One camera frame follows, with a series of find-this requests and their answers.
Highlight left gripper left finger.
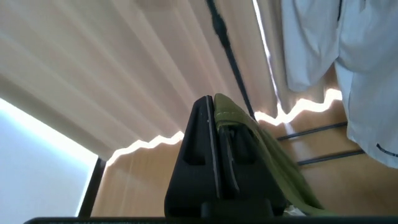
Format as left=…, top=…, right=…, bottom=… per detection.
left=164, top=95, right=222, bottom=218

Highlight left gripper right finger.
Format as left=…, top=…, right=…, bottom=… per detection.
left=217, top=123, right=287, bottom=217

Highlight pale grey shorts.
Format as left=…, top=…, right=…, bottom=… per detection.
left=280, top=0, right=398, bottom=170

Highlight olive green garment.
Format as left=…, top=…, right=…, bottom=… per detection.
left=213, top=93, right=338, bottom=217

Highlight black clothes rack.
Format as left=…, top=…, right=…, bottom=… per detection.
left=205, top=0, right=365, bottom=166

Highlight window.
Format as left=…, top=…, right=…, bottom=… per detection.
left=0, top=98, right=107, bottom=218

